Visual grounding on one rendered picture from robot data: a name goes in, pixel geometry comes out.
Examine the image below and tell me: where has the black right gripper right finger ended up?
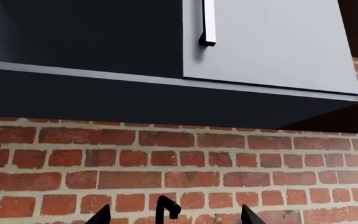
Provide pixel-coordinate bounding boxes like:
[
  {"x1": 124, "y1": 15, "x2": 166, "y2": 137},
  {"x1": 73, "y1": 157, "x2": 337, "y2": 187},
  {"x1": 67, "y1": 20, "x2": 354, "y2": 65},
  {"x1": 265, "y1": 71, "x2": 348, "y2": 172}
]
[{"x1": 241, "y1": 203, "x2": 266, "y2": 224}]

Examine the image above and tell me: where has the black curved faucet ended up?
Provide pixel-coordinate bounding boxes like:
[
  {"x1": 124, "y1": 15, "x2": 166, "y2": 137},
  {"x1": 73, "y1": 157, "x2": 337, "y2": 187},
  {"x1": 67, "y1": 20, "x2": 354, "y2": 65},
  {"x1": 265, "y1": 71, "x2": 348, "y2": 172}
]
[{"x1": 154, "y1": 195, "x2": 182, "y2": 224}]

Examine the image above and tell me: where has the grey-blue cabinet door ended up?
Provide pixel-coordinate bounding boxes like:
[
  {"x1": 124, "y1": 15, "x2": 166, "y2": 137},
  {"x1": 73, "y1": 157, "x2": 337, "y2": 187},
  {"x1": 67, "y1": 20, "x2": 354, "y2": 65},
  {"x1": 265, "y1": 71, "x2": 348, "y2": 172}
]
[{"x1": 182, "y1": 0, "x2": 358, "y2": 96}]

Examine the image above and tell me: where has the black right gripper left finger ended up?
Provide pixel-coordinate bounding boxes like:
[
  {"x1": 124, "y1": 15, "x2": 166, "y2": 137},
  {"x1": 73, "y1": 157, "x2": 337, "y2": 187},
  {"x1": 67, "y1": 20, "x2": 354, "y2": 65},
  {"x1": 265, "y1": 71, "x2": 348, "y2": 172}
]
[{"x1": 86, "y1": 203, "x2": 111, "y2": 224}]

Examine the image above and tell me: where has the chrome bar door handle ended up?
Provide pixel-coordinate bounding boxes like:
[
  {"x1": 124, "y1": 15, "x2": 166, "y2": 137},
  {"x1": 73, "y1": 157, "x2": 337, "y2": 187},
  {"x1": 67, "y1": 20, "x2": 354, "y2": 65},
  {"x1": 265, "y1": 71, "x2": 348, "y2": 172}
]
[{"x1": 198, "y1": 0, "x2": 217, "y2": 47}]

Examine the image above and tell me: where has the dark blue wall cabinet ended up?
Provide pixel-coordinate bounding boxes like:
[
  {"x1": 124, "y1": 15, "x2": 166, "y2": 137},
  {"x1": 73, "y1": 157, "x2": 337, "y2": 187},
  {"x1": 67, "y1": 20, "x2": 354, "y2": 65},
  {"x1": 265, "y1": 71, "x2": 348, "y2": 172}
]
[{"x1": 0, "y1": 0, "x2": 358, "y2": 136}]

